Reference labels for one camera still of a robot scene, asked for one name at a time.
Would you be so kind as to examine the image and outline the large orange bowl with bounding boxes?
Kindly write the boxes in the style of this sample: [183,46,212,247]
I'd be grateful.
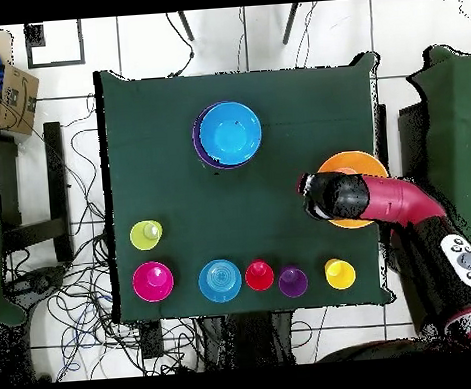
[315,148,393,233]

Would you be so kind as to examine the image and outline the large blue bowl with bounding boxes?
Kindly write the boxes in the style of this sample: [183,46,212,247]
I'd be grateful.
[195,99,265,169]

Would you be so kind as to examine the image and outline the purple bowl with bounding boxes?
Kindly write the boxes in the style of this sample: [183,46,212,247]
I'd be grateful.
[189,98,259,173]

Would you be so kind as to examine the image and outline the dark green tablecloth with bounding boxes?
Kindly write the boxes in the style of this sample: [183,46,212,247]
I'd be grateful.
[92,50,398,326]

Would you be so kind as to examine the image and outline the orange yellow cup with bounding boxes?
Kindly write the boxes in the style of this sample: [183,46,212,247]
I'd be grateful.
[323,256,358,292]

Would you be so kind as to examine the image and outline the purple cup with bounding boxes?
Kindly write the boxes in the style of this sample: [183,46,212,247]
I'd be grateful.
[276,263,311,300]

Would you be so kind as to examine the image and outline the red cup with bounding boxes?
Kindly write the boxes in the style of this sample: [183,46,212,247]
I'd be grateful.
[243,257,276,294]

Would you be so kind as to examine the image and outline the small blue bowl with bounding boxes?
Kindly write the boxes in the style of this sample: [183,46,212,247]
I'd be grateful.
[196,256,245,305]

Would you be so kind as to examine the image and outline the black tripod leg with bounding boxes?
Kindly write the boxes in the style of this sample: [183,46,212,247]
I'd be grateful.
[177,10,196,43]
[278,3,302,46]

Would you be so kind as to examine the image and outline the pale yellow translucent cup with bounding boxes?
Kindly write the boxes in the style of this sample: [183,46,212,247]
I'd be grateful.
[128,218,165,253]

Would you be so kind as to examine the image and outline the small red bowl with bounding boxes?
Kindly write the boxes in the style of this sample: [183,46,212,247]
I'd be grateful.
[130,259,177,305]

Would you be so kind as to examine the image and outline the black power strip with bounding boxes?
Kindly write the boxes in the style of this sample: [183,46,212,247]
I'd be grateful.
[138,319,165,360]

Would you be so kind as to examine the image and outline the black metal stand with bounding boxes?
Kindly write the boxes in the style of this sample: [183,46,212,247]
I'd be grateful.
[0,120,75,269]

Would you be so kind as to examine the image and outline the black floor device with knob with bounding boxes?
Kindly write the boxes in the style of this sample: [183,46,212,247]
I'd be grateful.
[5,264,69,304]

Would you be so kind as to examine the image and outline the cardboard box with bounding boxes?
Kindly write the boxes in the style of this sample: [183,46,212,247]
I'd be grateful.
[0,60,45,139]

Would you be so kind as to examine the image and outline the black cable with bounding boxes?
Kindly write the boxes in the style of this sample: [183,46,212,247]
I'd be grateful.
[164,10,197,79]

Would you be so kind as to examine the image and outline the tangle of floor cables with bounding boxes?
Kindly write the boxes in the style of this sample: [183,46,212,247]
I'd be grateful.
[0,87,209,387]

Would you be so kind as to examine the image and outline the black square floor frame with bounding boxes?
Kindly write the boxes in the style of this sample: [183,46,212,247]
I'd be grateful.
[22,18,87,71]

